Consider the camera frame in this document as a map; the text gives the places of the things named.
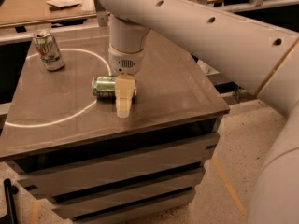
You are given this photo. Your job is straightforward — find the metal rail post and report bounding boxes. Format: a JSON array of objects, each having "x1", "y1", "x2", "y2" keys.
[{"x1": 93, "y1": 0, "x2": 108, "y2": 26}]

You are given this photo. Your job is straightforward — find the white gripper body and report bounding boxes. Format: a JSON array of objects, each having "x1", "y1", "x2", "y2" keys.
[{"x1": 108, "y1": 46, "x2": 144, "y2": 76}]

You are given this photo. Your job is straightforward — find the green soda can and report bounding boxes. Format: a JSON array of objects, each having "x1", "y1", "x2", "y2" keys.
[{"x1": 92, "y1": 76, "x2": 137, "y2": 99}]

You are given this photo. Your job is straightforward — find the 7up soda can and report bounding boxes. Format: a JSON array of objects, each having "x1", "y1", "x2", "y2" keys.
[{"x1": 33, "y1": 30, "x2": 64, "y2": 71}]

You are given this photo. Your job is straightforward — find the grey drawer cabinet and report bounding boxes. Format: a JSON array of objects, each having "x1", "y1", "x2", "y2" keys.
[{"x1": 0, "y1": 27, "x2": 229, "y2": 224}]

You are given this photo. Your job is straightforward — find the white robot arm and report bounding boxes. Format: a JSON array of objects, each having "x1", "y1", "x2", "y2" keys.
[{"x1": 100, "y1": 0, "x2": 299, "y2": 224}]

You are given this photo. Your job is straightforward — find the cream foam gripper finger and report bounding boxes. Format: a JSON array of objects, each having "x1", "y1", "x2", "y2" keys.
[{"x1": 115, "y1": 74, "x2": 135, "y2": 119}]

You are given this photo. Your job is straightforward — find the white paper sheets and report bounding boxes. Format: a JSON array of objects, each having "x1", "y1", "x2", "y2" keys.
[{"x1": 47, "y1": 0, "x2": 86, "y2": 7}]

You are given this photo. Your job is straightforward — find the black stand leg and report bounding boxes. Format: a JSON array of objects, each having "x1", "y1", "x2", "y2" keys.
[{"x1": 0, "y1": 178, "x2": 19, "y2": 224}]

